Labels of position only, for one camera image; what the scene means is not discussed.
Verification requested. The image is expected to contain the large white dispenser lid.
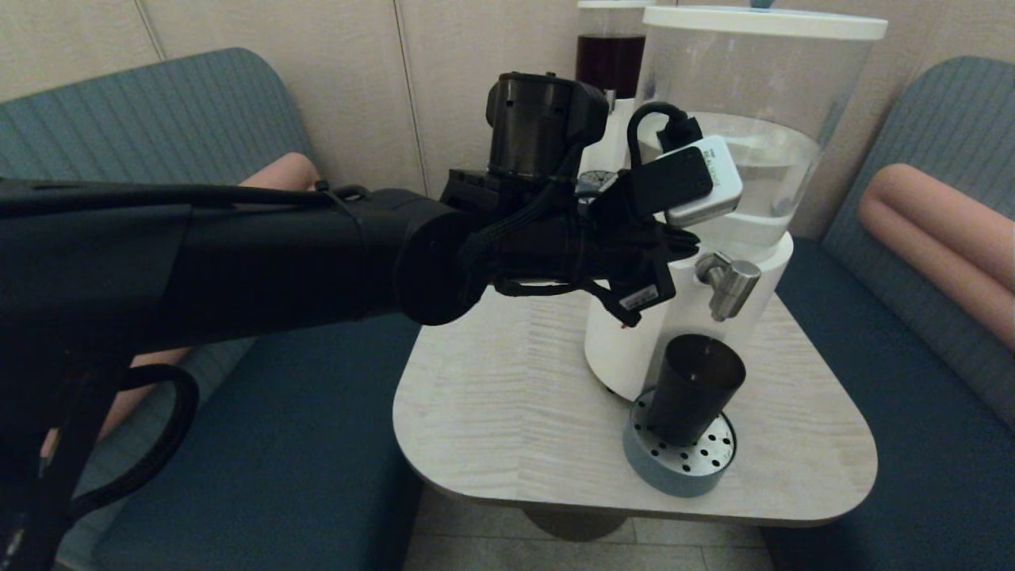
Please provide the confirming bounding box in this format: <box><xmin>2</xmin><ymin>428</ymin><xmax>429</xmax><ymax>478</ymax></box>
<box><xmin>643</xmin><ymin>0</ymin><xmax>889</xmax><ymax>40</ymax></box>

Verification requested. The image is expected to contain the large silver metal tap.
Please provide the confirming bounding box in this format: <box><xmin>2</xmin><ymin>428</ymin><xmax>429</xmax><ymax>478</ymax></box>
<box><xmin>695</xmin><ymin>251</ymin><xmax>762</xmax><ymax>322</ymax></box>

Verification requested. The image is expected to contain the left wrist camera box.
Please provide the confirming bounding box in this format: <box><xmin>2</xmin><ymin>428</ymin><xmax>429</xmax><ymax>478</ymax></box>
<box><xmin>630</xmin><ymin>135</ymin><xmax>744</xmax><ymax>228</ymax></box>

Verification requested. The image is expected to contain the large blue drip tray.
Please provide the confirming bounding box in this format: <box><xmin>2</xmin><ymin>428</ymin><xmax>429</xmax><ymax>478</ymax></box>
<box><xmin>622</xmin><ymin>386</ymin><xmax>737</xmax><ymax>498</ymax></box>

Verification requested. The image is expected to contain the dark table pedestal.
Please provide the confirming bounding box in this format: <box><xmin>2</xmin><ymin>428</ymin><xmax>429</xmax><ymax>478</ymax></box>
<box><xmin>519</xmin><ymin>508</ymin><xmax>635</xmax><ymax>544</ymax></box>

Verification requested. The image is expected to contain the dark drink dispenser white base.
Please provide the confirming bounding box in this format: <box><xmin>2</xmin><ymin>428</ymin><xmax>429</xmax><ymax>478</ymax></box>
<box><xmin>576</xmin><ymin>0</ymin><xmax>657</xmax><ymax>171</ymax></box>

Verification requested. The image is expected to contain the black plastic cup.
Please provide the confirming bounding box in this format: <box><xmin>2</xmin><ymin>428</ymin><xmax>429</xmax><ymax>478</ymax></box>
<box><xmin>646</xmin><ymin>334</ymin><xmax>747</xmax><ymax>447</ymax></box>

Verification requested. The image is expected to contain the black left camera cable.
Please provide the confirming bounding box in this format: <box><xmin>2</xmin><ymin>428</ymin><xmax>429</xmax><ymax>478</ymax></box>
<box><xmin>626</xmin><ymin>102</ymin><xmax>703</xmax><ymax>167</ymax></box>

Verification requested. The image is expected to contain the clear water dispenser white base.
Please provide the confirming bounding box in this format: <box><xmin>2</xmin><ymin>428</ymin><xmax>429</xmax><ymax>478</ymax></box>
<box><xmin>584</xmin><ymin>6</ymin><xmax>889</xmax><ymax>402</ymax></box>

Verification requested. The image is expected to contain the teal upholstered bench sofa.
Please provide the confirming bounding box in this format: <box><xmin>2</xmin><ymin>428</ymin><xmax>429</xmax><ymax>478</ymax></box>
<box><xmin>761</xmin><ymin>56</ymin><xmax>1015</xmax><ymax>571</ymax></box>
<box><xmin>0</xmin><ymin>48</ymin><xmax>421</xmax><ymax>571</ymax></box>

